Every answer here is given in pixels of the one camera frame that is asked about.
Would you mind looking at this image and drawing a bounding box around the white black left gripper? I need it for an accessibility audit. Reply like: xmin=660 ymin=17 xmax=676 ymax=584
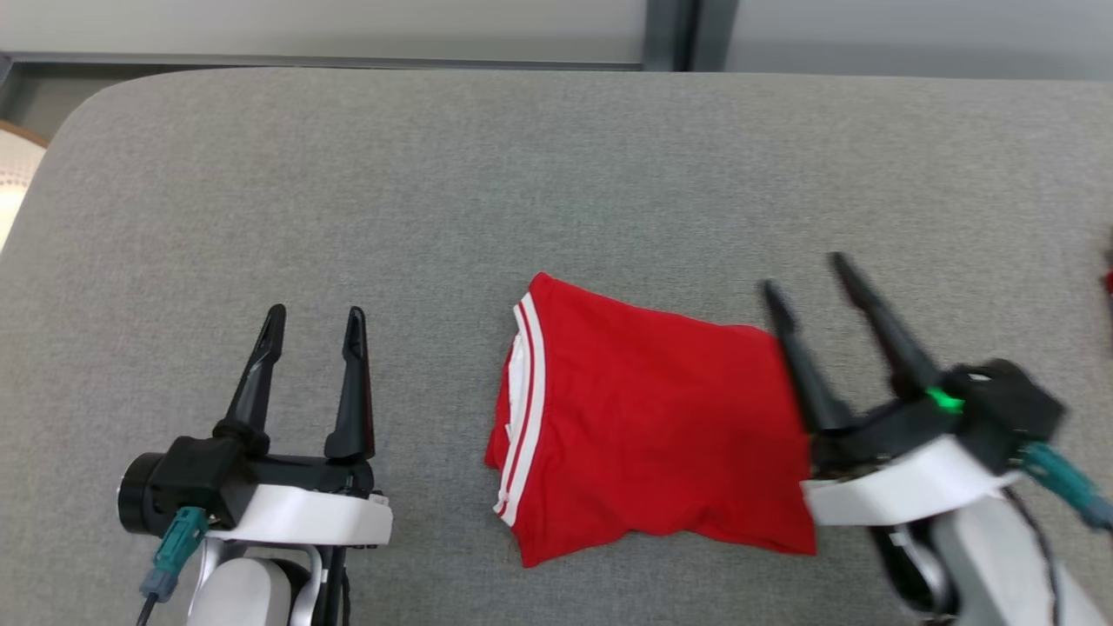
xmin=209 ymin=304 xmax=395 ymax=549

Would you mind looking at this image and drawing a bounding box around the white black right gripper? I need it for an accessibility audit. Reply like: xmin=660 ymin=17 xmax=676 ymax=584
xmin=759 ymin=252 xmax=1023 ymax=528

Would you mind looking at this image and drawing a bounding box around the red Bulls basketball jersey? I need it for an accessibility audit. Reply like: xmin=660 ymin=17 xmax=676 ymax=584
xmin=483 ymin=271 xmax=819 ymax=569

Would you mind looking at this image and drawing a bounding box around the beige woven laundry basket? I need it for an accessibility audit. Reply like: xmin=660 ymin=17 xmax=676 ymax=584
xmin=0 ymin=120 xmax=50 ymax=255

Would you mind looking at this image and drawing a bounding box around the teal left camera cable connector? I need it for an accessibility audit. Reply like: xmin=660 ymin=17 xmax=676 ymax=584
xmin=134 ymin=506 xmax=210 ymax=626

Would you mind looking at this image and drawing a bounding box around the teal camera cable connector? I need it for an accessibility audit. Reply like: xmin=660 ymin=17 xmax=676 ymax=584
xmin=134 ymin=506 xmax=210 ymax=626
xmin=1021 ymin=441 xmax=1113 ymax=534

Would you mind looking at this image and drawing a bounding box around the teal right camera cable connector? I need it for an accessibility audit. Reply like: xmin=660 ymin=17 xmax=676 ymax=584
xmin=1021 ymin=441 xmax=1113 ymax=534

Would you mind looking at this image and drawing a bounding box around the grey wall base rail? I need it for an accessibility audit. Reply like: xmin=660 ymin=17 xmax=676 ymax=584
xmin=0 ymin=50 xmax=646 ymax=72

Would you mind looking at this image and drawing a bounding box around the grey vertical partition post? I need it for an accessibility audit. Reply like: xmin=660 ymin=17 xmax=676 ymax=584
xmin=643 ymin=0 xmax=741 ymax=73

